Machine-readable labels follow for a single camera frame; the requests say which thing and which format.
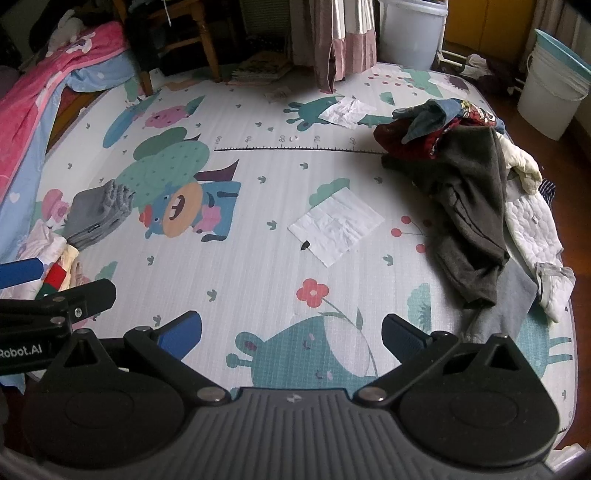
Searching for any yellow cabinet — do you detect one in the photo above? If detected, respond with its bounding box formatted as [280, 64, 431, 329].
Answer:
[443, 0, 533, 48]

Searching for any light grey garment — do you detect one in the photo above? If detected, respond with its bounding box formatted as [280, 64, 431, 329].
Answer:
[462, 263, 539, 345]

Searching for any white rag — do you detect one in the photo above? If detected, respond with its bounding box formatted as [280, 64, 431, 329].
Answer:
[461, 52, 496, 83]

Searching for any pink blanket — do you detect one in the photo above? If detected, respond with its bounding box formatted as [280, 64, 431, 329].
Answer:
[0, 22, 131, 204]

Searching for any wooden chair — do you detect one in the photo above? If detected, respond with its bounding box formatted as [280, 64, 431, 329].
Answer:
[111, 0, 223, 97]

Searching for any crumpled white paper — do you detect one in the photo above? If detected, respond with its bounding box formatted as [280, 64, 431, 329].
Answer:
[320, 96, 378, 128]

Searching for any large white bucket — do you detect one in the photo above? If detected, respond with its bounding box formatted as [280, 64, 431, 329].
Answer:
[379, 0, 448, 73]

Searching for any cream garment red patch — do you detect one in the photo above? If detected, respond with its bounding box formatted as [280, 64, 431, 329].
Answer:
[39, 244, 95, 298]

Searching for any white plastic bucket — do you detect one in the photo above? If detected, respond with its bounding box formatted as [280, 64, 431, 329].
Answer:
[517, 44, 589, 142]

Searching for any pink white floral garment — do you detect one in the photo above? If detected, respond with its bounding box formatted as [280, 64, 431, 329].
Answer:
[16, 220, 70, 280]

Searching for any white quilted jacket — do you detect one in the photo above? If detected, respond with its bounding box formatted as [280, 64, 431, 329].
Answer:
[504, 188, 578, 324]

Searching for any flat white paper sheet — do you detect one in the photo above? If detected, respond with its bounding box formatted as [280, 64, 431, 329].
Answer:
[287, 187, 387, 268]

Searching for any stack of books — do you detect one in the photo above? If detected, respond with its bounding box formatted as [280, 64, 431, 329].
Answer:
[228, 50, 294, 86]

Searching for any colourful printed garment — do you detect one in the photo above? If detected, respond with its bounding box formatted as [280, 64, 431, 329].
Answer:
[456, 100, 507, 137]

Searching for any white plush cloth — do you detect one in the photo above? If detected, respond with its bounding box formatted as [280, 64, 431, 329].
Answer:
[45, 9, 95, 52]

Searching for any dark red garment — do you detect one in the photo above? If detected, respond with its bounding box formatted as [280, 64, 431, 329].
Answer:
[373, 116, 463, 160]

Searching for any cream padded garment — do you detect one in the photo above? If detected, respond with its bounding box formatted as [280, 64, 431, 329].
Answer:
[500, 135, 544, 195]

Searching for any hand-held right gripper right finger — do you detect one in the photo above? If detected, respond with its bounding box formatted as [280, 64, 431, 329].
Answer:
[355, 314, 525, 408]

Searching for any folded grey knit garment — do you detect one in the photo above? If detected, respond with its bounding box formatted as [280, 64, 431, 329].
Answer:
[61, 180, 137, 251]

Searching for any blue denim garment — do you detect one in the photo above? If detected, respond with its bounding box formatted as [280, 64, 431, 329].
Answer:
[392, 99, 463, 145]

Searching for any pink striped curtain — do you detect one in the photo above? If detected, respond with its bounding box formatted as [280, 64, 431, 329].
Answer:
[291, 0, 380, 94]

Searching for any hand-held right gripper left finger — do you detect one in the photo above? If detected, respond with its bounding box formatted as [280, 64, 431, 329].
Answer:
[46, 311, 232, 406]

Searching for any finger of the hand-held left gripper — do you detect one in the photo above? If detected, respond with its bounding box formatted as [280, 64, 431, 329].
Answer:
[0, 257, 47, 288]
[0, 279, 117, 329]

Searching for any cartoon printed play mat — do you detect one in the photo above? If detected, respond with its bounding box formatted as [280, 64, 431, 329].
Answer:
[9, 65, 578, 455]

